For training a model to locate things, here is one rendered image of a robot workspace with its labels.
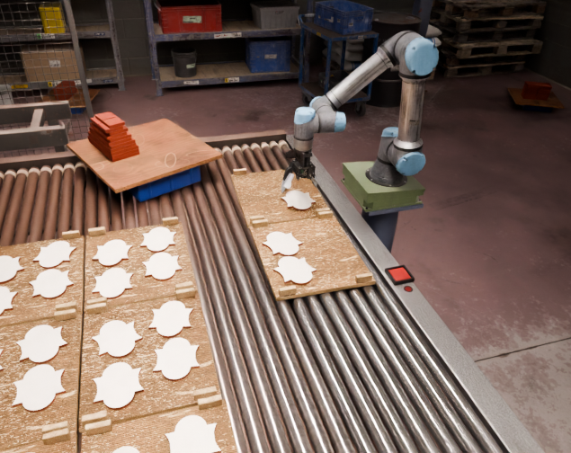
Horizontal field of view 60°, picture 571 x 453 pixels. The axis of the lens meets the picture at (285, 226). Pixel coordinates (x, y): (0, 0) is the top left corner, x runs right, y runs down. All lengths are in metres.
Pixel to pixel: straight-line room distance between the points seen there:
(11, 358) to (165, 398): 0.46
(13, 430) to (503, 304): 2.64
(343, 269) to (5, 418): 1.07
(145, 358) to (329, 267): 0.68
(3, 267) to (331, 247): 1.13
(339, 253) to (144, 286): 0.69
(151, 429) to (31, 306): 0.61
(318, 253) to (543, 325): 1.76
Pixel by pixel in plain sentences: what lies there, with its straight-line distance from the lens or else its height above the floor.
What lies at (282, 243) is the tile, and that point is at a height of 0.95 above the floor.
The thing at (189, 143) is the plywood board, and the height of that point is 1.04.
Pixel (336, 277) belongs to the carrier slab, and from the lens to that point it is 1.69.
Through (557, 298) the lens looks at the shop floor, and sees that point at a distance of 3.45.
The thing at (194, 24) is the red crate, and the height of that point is 0.73.
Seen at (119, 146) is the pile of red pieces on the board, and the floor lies 1.10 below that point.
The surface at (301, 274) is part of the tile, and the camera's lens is 1.67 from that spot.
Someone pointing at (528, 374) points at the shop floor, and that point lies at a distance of 2.92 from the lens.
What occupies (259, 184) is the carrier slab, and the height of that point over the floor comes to 0.94.
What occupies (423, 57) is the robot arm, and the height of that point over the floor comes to 1.55.
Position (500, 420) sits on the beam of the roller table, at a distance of 1.47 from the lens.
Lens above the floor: 2.04
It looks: 35 degrees down
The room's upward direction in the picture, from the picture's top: 2 degrees clockwise
